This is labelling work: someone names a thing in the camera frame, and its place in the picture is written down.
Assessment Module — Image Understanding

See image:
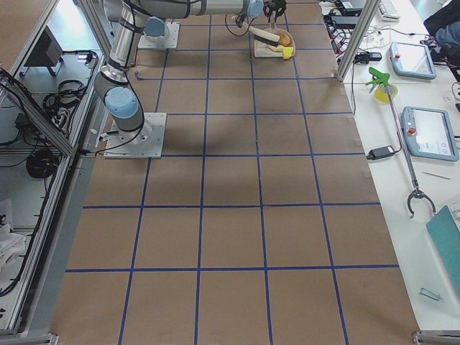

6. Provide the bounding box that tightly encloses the teach pendant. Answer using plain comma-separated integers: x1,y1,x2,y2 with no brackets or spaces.
389,42,437,80
402,106,459,162

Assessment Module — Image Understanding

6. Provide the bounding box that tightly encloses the reach grabber tool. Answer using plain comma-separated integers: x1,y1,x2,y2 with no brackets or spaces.
383,85,436,219

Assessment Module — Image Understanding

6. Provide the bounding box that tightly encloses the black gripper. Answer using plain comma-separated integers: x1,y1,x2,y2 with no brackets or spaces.
263,0,287,17

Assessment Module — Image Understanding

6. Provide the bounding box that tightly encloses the yellow green sponge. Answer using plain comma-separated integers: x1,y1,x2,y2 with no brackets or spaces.
282,46,295,60

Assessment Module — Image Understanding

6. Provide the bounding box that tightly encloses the teach pendant near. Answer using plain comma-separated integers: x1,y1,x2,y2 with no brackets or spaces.
402,106,459,162

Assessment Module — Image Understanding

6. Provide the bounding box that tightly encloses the beige plastic dustpan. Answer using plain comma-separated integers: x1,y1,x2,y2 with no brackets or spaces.
254,18,295,60

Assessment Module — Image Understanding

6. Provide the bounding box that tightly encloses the black power adapter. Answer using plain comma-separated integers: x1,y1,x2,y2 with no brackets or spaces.
331,16,359,29

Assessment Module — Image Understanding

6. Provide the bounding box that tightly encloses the teach pendant far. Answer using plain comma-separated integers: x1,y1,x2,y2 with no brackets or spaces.
389,42,437,80

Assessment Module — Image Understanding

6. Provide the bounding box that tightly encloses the beige hand brush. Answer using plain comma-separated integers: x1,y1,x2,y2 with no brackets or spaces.
236,21,280,47

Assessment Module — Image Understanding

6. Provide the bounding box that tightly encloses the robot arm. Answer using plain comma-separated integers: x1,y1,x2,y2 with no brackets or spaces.
95,0,264,142
139,0,287,46

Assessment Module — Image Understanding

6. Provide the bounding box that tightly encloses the brown potato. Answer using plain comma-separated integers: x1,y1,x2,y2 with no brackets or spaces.
278,32,291,47

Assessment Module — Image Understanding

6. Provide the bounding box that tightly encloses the green tape dispenser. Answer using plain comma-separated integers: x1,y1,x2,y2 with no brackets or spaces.
366,67,398,104

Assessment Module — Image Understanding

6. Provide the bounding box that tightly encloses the black power brick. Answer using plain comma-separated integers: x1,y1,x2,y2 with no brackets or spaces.
367,145,396,160

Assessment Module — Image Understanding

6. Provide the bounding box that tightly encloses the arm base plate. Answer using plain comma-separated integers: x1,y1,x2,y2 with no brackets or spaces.
138,22,180,50
103,112,167,159

